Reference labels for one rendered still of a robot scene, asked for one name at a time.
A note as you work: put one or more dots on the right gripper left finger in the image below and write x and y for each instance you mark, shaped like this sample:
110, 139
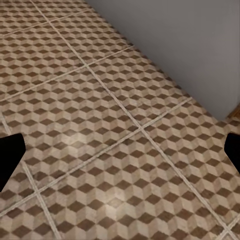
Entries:
12, 149

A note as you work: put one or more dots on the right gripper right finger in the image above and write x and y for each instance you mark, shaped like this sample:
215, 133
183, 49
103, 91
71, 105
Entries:
232, 149

